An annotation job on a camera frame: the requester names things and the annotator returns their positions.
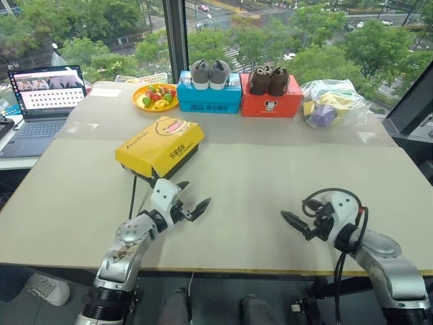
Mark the black metal frame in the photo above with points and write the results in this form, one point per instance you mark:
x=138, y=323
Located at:
x=411, y=111

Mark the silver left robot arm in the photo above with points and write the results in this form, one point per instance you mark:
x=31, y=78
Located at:
x=118, y=257

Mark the yellow shoe box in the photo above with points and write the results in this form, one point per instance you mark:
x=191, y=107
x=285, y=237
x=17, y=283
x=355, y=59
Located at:
x=159, y=142

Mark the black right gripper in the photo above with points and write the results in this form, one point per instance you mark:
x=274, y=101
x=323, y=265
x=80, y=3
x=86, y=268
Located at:
x=321, y=223

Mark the yellow toy block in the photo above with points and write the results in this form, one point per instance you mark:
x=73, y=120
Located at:
x=308, y=109

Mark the blue jeans leg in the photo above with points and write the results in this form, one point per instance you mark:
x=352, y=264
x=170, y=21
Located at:
x=13, y=281

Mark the clear plastic bag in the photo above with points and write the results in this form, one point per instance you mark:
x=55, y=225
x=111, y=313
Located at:
x=348, y=101

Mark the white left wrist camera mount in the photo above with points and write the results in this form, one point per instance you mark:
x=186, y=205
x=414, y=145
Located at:
x=164, y=194

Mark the red shoe box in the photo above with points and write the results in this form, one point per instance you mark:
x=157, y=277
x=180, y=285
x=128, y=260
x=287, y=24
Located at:
x=270, y=105

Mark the dark window pillar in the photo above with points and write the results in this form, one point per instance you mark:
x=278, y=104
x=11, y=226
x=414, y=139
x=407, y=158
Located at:
x=175, y=37

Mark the green toy fruit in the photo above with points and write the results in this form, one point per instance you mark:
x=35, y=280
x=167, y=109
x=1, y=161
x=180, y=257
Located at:
x=147, y=101

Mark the red toy fruit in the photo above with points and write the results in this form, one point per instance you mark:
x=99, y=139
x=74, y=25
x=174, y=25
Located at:
x=156, y=97

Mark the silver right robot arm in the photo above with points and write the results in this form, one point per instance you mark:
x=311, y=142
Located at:
x=389, y=260

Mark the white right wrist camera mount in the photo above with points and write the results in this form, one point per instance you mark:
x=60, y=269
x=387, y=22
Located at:
x=343, y=208

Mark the white plastic basket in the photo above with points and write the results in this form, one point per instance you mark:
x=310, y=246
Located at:
x=152, y=78

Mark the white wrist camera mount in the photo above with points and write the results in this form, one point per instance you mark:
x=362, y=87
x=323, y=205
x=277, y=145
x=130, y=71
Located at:
x=343, y=208
x=164, y=194

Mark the brown child shoe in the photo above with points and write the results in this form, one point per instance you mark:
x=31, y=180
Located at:
x=258, y=83
x=279, y=83

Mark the blue shoe box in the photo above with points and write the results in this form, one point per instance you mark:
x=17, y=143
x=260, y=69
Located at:
x=209, y=100

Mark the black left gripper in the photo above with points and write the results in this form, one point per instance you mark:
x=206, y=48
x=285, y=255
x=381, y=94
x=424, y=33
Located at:
x=178, y=211

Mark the yellow plate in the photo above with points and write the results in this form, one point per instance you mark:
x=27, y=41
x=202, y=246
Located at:
x=140, y=94

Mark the open grey laptop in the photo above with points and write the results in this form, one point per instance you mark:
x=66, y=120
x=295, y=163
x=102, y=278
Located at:
x=44, y=111

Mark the yellow toy banana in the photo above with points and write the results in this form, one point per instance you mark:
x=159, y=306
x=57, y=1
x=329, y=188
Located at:
x=161, y=105

